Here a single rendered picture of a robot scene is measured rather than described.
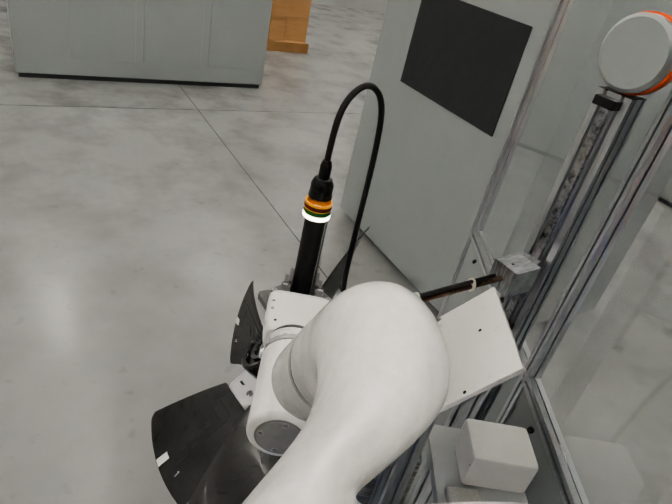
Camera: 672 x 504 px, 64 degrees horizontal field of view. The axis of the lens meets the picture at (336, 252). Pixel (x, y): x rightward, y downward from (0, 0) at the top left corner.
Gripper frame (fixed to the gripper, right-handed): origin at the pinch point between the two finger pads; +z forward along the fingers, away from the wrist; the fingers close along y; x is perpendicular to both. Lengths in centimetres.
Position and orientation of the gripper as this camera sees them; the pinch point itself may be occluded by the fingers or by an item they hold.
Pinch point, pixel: (303, 283)
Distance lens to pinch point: 92.3
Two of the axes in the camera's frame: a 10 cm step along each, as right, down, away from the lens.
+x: 2.0, -8.2, -5.4
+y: 9.8, 1.9, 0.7
